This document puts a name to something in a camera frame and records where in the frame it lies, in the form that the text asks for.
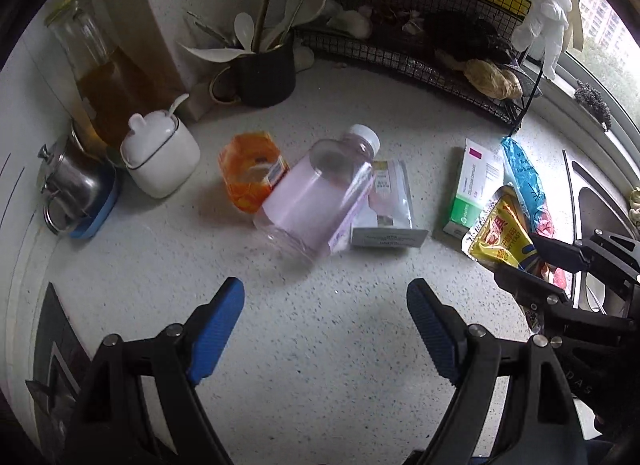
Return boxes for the white ceramic lidded pot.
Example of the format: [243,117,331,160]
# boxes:
[120,94,202,199]

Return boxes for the black wire rack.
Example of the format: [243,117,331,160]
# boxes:
[295,0,543,128]

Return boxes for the orange plastic packaging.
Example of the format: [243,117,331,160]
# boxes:
[218,131,291,213]

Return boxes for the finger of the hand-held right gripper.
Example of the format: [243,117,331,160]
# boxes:
[531,230,640,298]
[494,265,640,426]

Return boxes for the steel sink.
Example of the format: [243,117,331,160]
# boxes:
[562,150,640,316]

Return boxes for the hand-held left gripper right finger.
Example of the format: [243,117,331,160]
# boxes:
[406,279,588,465]

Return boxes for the green white medicine box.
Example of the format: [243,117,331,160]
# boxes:
[444,139,506,238]

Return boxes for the white garlic bulb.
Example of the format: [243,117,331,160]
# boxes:
[327,7,373,38]

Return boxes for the white rice paddle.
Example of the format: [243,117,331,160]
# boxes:
[260,0,327,50]

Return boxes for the small red shallots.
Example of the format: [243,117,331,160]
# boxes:
[360,0,426,36]

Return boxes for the yellow sauce packet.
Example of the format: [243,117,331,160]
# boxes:
[462,185,543,276]

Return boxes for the blue patterned wrapper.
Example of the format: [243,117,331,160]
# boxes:
[500,137,543,226]

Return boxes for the wooden chopsticks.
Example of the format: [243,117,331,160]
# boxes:
[251,0,281,53]

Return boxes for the dark mesh bag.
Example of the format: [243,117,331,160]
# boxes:
[425,12,516,66]

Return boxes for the white rubber glove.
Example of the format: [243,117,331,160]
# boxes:
[482,0,586,82]

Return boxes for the blue saucer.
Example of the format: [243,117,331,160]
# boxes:
[67,165,121,239]

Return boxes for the black utensil cup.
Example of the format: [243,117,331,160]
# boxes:
[210,42,297,108]

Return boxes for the white spoon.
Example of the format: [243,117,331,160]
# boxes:
[179,42,241,64]
[234,12,256,52]

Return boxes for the steel teapot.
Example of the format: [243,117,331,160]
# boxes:
[39,132,108,236]

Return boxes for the black glass gas stove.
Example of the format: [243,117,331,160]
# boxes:
[25,282,96,441]

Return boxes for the window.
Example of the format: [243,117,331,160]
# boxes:
[552,0,640,146]

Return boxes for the brown ginger root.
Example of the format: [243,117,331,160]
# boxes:
[464,59,523,100]

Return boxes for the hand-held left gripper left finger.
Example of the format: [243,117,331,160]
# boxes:
[60,277,246,465]

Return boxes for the glass oil jar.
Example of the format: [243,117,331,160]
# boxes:
[45,0,166,150]

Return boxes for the dark scouring pad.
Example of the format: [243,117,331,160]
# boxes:
[574,80,613,132]

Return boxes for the clear pink bottle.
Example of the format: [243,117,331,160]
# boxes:
[252,124,381,264]

